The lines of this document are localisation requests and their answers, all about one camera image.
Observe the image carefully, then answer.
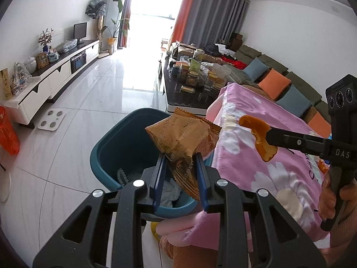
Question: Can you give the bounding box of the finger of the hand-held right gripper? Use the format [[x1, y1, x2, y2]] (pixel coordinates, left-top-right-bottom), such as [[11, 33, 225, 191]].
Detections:
[[266, 127, 331, 155]]

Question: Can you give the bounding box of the covered standing fan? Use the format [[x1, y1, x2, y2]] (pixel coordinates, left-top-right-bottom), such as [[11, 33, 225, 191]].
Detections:
[[85, 0, 109, 59]]

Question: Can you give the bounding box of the pile of dark clothes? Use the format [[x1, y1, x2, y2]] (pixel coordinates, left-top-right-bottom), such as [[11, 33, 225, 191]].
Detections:
[[203, 43, 235, 58]]

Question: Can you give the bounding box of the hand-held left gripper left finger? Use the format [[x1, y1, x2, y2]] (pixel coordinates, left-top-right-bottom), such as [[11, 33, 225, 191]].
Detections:
[[33, 152, 168, 268]]

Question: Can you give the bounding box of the red cloth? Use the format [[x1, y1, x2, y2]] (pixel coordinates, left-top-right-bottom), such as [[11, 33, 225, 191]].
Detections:
[[220, 56, 249, 69]]

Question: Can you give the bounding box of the small bonsai plant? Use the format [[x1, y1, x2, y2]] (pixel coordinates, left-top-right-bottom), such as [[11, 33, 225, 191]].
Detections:
[[37, 28, 55, 52]]

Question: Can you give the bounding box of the olive green sofa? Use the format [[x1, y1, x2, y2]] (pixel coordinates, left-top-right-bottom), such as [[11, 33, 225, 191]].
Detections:
[[170, 42, 332, 134]]

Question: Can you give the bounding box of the black monitor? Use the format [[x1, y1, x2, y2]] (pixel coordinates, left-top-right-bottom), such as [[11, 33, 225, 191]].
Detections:
[[73, 22, 87, 44]]

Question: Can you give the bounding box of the yellow printed box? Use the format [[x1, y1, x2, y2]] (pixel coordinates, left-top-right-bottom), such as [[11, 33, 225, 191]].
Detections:
[[0, 68, 13, 99]]

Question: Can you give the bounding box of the wooden photo frame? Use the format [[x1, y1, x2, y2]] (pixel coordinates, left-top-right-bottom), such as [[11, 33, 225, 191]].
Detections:
[[36, 52, 50, 69]]

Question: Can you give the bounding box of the white bathroom scale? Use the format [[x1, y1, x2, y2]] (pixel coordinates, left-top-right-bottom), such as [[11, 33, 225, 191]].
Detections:
[[37, 110, 67, 130]]

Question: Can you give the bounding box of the person's right hand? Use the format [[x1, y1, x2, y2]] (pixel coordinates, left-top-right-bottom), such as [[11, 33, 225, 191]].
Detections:
[[318, 170, 357, 221]]

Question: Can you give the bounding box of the pink floral blanket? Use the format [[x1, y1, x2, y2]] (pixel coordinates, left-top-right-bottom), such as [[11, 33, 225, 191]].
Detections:
[[155, 82, 335, 257]]

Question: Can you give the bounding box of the white tv cabinet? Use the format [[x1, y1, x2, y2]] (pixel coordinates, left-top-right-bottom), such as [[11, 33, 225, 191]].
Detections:
[[0, 40, 100, 125]]

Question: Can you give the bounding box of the purple striped curtain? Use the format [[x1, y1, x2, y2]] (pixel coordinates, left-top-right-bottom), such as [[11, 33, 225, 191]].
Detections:
[[117, 0, 139, 48]]

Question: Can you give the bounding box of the person's right forearm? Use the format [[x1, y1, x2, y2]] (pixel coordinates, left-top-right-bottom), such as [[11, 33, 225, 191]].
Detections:
[[321, 201, 357, 268]]

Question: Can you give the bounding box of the large leaf potted plant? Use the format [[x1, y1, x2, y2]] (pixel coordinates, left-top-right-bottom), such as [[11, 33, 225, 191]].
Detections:
[[102, 0, 130, 55]]

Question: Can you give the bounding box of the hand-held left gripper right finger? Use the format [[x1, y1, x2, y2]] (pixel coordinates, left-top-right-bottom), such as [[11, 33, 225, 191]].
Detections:
[[194, 152, 327, 268]]

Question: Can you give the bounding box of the glass ornament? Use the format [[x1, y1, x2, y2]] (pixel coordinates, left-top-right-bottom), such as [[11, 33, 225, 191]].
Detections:
[[11, 63, 31, 95]]

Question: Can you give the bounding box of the blue cushion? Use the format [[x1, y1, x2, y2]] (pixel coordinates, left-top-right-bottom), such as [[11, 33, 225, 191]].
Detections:
[[244, 57, 270, 82], [276, 85, 313, 118]]

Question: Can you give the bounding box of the white standing air conditioner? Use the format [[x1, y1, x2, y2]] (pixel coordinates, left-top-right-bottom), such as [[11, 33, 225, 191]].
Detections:
[[102, 0, 129, 52]]

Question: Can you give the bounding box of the orange and grey curtain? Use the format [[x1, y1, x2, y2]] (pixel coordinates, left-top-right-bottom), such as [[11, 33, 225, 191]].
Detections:
[[170, 0, 250, 48]]

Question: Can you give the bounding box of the orange plastic bag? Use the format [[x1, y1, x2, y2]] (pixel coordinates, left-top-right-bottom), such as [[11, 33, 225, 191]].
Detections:
[[0, 106, 20, 155]]

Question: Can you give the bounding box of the teal plastic bin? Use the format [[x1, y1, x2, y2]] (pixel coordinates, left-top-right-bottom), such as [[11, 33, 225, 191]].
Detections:
[[90, 108, 214, 218]]

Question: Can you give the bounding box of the white ceramic jar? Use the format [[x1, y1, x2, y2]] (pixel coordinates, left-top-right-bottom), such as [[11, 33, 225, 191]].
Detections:
[[25, 57, 37, 74]]

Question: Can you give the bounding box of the cluster of food jars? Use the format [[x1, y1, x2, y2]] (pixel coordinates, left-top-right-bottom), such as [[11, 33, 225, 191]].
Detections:
[[170, 57, 226, 91]]

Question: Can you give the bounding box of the clear plastic bag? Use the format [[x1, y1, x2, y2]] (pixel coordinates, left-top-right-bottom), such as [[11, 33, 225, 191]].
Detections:
[[61, 38, 78, 53]]

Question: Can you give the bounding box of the black coffee table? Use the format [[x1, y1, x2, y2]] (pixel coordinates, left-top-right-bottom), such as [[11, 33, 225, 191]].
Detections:
[[162, 53, 232, 114]]

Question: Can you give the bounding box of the white crumpled tissue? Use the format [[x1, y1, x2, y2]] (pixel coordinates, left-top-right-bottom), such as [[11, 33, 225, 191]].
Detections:
[[161, 178, 182, 207]]

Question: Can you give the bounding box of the brown snack wrapper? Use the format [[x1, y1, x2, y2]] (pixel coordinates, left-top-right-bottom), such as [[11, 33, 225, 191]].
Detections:
[[145, 108, 222, 201]]

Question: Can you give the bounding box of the orange cushion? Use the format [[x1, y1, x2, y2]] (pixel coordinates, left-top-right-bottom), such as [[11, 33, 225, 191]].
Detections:
[[307, 111, 332, 138], [258, 69, 291, 101]]

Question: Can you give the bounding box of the dark brown side cabinet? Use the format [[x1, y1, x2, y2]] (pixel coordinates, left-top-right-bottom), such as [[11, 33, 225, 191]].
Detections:
[[230, 33, 243, 49]]

